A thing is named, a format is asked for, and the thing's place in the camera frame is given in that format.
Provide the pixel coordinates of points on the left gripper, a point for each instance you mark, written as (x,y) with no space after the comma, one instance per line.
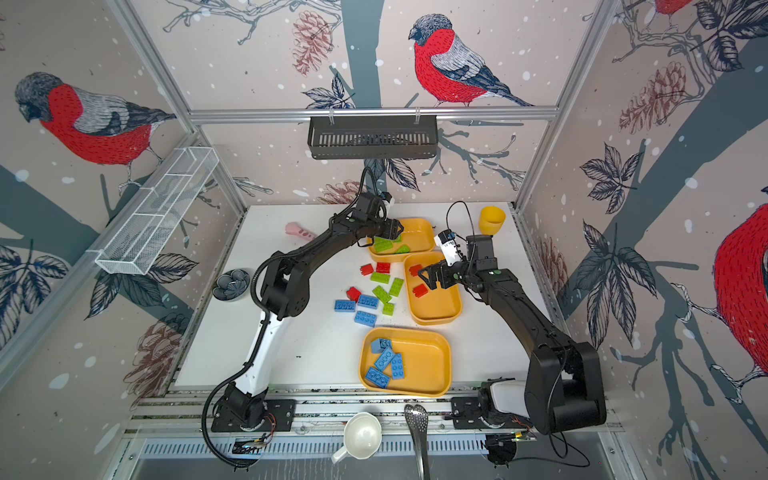
(391,226)

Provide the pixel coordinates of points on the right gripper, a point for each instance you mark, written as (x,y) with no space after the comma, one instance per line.
(448,280)

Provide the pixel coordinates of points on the blue brick bottom vertical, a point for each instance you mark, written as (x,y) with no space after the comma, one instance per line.
(384,359)

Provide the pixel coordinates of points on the blue roof-shaped brick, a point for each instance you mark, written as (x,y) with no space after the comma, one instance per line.
(379,345)

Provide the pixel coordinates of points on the blue brick horizontal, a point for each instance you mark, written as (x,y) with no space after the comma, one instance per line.
(377,378)

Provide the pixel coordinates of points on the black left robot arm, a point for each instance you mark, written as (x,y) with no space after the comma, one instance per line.
(280,289)

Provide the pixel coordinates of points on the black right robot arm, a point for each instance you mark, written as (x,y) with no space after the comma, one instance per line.
(563,389)

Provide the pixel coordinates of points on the yellow tray middle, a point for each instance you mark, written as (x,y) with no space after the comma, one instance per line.
(438,306)

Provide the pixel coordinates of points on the yellow tray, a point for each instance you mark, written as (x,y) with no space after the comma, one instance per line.
(438,306)
(426,357)
(418,235)

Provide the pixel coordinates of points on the green brick right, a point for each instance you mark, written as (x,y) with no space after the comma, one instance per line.
(396,287)

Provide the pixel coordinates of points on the yellow tray far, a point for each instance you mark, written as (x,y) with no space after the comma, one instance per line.
(418,235)

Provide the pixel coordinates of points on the green brick top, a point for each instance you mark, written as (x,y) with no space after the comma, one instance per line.
(380,277)

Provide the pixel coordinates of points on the green brick diagonal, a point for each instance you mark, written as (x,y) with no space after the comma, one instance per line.
(381,294)

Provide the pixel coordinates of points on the red tall brick centre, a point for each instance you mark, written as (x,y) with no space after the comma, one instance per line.
(353,294)

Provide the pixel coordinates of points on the yellow plastic goblet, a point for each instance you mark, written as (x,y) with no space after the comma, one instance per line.
(491,220)

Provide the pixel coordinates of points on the yellow tray near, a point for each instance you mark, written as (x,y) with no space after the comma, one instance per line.
(426,357)

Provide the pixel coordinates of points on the white measuring cup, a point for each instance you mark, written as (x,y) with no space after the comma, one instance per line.
(362,438)

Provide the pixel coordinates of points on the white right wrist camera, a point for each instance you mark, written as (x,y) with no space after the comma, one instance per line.
(446,240)

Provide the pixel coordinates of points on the black wire wall basket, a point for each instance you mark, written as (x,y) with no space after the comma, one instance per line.
(373,137)

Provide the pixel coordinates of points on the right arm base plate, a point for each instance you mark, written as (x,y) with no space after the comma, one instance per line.
(469,413)

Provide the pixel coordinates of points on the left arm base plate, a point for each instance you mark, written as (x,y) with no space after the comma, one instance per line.
(258,416)

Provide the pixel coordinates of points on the white mesh wall shelf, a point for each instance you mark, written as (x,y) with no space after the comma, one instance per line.
(141,238)

